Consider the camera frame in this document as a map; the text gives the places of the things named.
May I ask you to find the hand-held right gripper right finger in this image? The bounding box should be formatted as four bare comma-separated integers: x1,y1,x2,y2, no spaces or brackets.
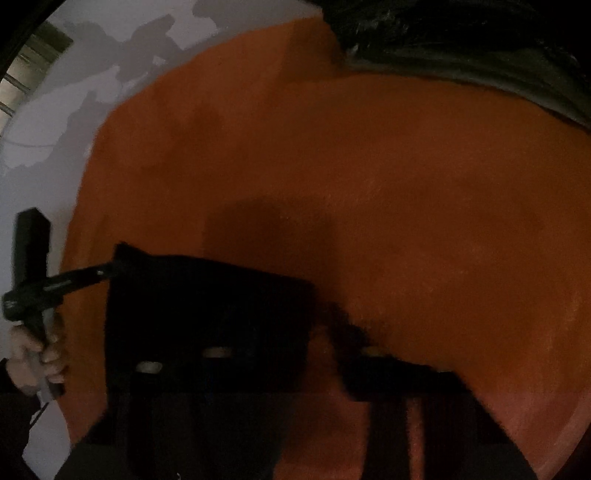
323,323,536,480

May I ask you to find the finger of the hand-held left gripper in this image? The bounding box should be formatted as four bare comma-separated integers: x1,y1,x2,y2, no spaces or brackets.
48,261,125,296

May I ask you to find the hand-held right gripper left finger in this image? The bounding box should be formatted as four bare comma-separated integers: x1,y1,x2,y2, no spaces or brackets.
58,346,301,480

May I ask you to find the black shirt small white print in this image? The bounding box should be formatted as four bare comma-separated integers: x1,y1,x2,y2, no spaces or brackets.
104,242,319,398

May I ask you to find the person's left forearm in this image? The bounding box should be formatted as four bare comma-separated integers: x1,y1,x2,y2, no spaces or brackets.
0,357,42,480

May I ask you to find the person's left hand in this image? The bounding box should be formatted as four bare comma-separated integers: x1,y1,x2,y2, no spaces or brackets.
7,318,68,395

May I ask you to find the orange blanket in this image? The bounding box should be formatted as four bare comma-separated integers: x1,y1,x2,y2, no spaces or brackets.
60,18,591,480

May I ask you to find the folded dark green garment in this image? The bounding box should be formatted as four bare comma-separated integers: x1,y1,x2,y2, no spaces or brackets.
344,41,591,127

